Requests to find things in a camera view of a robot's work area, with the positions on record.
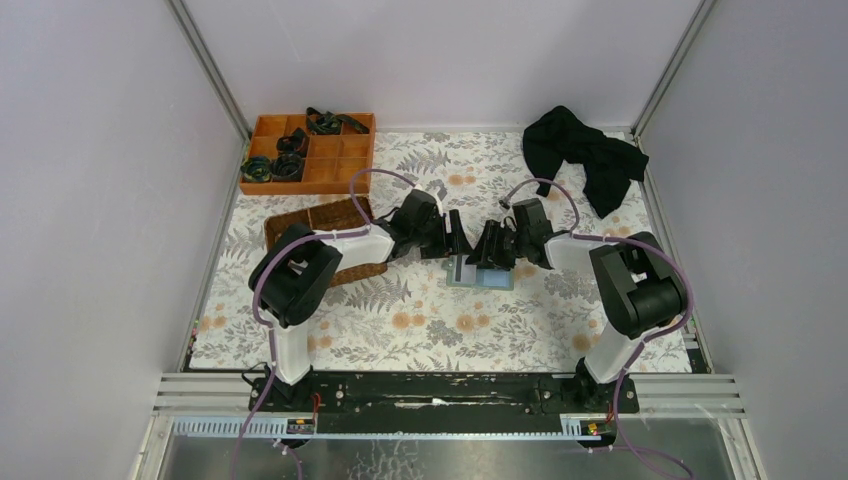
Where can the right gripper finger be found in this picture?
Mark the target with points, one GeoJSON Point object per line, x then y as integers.
{"type": "Point", "coordinates": [487, 251]}
{"type": "Point", "coordinates": [504, 255]}

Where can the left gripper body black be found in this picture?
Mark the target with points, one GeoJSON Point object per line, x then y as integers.
{"type": "Point", "coordinates": [454, 234]}

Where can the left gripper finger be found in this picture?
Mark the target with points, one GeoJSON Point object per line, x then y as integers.
{"type": "Point", "coordinates": [440, 246]}
{"type": "Point", "coordinates": [458, 242]}

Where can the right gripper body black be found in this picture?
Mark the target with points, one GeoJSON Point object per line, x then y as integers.
{"type": "Point", "coordinates": [494, 240]}

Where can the green card holder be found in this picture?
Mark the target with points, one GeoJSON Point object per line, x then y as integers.
{"type": "Point", "coordinates": [487, 279]}

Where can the white card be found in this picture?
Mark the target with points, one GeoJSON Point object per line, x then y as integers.
{"type": "Point", "coordinates": [464, 273]}

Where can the woven brown basket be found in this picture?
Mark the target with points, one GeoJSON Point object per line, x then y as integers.
{"type": "Point", "coordinates": [337, 215]}

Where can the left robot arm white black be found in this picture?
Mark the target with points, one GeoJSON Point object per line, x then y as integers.
{"type": "Point", "coordinates": [291, 280]}

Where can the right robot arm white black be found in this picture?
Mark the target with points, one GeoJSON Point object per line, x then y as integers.
{"type": "Point", "coordinates": [643, 292]}

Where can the floral table mat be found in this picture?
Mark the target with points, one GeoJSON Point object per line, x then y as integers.
{"type": "Point", "coordinates": [408, 318]}

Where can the black cloth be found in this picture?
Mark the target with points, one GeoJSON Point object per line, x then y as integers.
{"type": "Point", "coordinates": [610, 165]}

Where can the orange divided tray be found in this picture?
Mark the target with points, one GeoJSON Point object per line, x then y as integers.
{"type": "Point", "coordinates": [309, 154]}

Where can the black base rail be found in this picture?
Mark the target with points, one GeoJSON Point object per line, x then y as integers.
{"type": "Point", "coordinates": [470, 395]}

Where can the white slotted cable duct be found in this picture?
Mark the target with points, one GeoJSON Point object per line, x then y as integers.
{"type": "Point", "coordinates": [408, 424]}

